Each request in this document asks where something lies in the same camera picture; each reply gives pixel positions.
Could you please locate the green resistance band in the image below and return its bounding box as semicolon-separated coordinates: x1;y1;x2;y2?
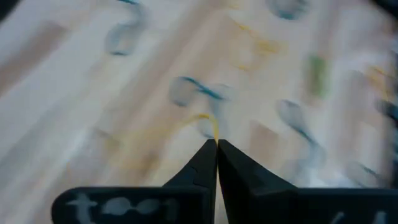
305;54;330;98

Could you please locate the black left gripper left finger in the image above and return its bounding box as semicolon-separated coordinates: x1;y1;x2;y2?
51;139;218;224

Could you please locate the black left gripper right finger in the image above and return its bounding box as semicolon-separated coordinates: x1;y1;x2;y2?
218;139;398;224

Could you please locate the teal resistance band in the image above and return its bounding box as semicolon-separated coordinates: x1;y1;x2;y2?
104;0;149;57
169;76;233;139
266;0;312;21
275;98;388;187

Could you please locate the yellow resistance band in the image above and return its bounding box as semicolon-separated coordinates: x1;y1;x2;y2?
229;15;287;73

